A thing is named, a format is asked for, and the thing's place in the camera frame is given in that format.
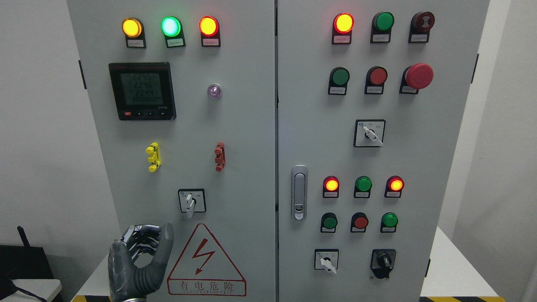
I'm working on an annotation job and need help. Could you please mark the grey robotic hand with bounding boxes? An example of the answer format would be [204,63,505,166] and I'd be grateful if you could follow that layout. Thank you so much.
[108,223,174,302]

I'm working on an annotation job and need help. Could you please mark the white rotary selector switch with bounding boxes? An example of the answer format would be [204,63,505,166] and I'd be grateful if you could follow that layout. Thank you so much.
[178,188,207,218]

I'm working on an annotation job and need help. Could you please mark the yellow indicator light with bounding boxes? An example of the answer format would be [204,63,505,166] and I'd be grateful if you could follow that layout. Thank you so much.
[122,18,146,48]

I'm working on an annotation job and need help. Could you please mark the green lit indicator light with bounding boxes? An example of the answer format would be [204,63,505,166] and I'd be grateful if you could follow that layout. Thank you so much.
[161,16,185,48]

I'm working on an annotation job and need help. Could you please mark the red high voltage warning sticker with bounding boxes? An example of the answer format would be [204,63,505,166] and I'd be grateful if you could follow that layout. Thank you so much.
[167,223,247,297]

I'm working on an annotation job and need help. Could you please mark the black device with antenna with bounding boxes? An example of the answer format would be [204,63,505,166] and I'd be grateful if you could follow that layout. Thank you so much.
[0,226,54,299]

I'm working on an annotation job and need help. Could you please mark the yellow terminal connector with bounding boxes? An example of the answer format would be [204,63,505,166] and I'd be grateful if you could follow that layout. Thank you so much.
[146,142,161,173]

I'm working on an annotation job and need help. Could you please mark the red terminal connector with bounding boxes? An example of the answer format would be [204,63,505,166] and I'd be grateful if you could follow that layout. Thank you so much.
[214,142,226,172]

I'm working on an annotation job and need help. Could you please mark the black digital power meter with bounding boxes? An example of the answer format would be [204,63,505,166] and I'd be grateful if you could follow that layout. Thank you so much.
[109,62,177,121]

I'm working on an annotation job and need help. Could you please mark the grey cabinet left door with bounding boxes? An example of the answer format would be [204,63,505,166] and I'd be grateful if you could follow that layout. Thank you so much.
[68,0,277,302]

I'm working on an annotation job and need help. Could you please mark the grey cabinet door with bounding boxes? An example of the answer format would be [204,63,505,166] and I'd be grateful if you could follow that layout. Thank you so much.
[277,0,489,302]
[68,0,277,302]

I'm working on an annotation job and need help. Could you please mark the small purple clear lamp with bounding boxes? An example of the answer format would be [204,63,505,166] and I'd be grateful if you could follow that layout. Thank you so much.
[207,83,222,100]

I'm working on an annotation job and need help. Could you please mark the green button lower left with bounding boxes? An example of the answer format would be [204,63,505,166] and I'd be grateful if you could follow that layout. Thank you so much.
[320,212,338,233]

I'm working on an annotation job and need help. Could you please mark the red lit indicator lower left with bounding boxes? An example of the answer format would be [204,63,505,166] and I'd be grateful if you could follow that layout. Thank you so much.
[323,176,339,198]

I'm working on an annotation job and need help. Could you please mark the red lit indicator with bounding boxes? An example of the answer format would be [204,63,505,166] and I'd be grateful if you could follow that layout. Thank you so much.
[331,12,355,45]
[323,176,339,198]
[384,175,404,198]

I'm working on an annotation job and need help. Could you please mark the red button lower middle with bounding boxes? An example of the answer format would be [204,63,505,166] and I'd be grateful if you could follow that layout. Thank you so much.
[350,212,369,233]

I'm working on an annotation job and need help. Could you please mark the green indicator lower middle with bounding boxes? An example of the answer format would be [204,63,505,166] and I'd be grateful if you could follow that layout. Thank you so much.
[354,176,372,198]

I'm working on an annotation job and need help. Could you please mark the red lit indicator left door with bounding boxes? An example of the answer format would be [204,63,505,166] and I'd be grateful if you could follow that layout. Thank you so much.
[199,16,221,47]

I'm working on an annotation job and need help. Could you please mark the green button lower right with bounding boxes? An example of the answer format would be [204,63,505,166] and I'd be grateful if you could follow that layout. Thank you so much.
[380,212,399,233]

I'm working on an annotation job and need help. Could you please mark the red lit indicator lower right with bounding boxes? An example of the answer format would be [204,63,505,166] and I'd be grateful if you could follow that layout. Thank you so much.
[384,175,404,198]

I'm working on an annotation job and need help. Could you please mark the green button second row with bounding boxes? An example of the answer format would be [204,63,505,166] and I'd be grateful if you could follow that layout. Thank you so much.
[328,67,350,95]

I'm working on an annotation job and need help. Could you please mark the grey cabinet right door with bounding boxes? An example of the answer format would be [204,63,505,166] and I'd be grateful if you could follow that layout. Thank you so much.
[277,0,489,302]

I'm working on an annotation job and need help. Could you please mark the red button second row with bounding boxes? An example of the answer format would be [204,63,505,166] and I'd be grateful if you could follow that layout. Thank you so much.
[364,66,388,94]

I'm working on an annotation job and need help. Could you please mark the red lit indicator top right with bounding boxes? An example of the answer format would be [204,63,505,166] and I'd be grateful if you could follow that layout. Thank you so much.
[331,12,355,45]

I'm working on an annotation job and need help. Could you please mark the white table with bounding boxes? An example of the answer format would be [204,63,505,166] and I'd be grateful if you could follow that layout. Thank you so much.
[73,228,504,302]

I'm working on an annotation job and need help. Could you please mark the red emergency stop button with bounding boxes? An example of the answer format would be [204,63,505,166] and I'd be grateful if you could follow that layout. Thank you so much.
[399,63,434,94]

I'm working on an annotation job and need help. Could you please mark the green button top row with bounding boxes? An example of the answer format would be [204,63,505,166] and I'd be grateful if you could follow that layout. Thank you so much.
[370,11,394,44]

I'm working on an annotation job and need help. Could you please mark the dark red buzzer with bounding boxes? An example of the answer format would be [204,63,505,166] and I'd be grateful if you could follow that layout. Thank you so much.
[408,11,435,44]

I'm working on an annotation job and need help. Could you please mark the silver door lock handle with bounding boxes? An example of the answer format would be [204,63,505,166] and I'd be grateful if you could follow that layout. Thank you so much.
[290,164,308,221]

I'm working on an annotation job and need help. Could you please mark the white selector switch right lower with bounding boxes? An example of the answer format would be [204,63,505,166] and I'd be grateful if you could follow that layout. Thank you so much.
[314,249,339,275]

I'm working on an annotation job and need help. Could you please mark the black key selector switch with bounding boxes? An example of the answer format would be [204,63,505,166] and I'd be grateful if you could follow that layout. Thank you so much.
[370,249,396,279]

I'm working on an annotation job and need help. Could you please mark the white selector switch right upper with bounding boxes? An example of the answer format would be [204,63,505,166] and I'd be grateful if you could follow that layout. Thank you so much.
[354,119,386,148]

